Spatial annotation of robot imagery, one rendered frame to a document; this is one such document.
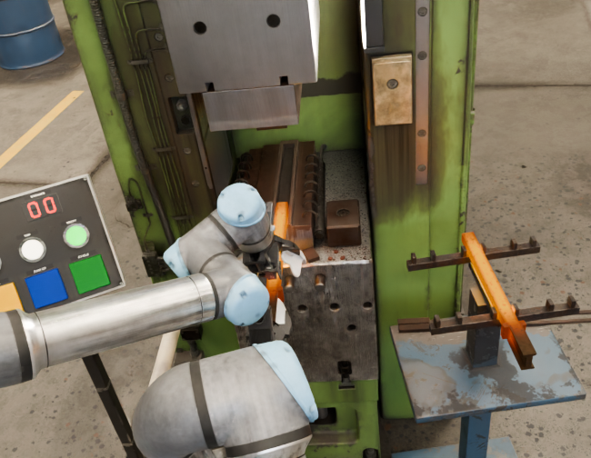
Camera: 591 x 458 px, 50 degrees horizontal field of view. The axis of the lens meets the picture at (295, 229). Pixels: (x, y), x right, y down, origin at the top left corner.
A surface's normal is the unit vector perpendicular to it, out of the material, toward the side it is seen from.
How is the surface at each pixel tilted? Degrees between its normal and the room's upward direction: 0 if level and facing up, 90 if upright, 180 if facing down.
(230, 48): 90
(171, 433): 69
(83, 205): 60
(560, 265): 0
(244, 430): 48
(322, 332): 90
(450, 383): 0
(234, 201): 29
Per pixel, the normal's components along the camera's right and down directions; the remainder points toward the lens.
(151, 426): -0.59, 0.11
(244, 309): 0.54, 0.46
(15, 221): 0.27, 0.06
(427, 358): -0.11, -0.79
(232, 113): -0.04, 0.61
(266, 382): 0.04, -0.34
